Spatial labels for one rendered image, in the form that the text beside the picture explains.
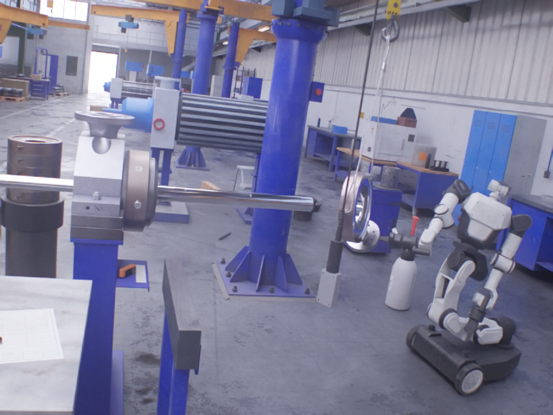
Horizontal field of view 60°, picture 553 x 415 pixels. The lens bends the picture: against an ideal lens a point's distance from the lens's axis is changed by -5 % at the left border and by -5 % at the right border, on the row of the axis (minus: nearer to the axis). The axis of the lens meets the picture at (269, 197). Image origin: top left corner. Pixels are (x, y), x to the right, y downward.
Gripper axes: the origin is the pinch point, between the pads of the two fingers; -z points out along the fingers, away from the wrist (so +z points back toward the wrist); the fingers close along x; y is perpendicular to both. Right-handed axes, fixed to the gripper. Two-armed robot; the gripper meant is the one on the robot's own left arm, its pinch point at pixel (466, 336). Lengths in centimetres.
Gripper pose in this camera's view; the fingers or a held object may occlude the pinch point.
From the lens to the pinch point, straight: 322.3
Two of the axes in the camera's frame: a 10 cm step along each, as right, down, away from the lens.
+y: 8.6, 4.4, -2.5
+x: -1.7, -2.2, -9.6
